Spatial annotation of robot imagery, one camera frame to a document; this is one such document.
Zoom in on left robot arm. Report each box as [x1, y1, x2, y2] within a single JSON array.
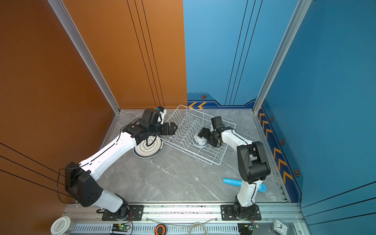
[[64, 106, 178, 220]]

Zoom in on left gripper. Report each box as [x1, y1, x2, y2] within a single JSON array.
[[148, 121, 178, 138]]

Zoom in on light blue cylinder tube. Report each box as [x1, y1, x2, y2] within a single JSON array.
[[223, 178, 267, 193]]

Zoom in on white cable loop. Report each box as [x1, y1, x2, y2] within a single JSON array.
[[187, 222, 209, 235]]

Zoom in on white alarm clock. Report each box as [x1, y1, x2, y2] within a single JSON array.
[[271, 219, 289, 235]]

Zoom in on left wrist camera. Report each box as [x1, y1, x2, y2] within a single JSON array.
[[157, 106, 167, 124]]

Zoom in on white wire dish rack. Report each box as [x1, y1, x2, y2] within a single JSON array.
[[161, 105, 228, 165]]

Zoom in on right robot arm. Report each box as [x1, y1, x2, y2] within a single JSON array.
[[198, 117, 271, 221]]

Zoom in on green circuit board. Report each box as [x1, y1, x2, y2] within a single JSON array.
[[111, 223, 132, 234]]

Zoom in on blue white porcelain bowl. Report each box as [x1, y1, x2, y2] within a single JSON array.
[[193, 134, 208, 148]]

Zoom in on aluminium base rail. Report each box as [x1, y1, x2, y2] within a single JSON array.
[[62, 202, 310, 235]]

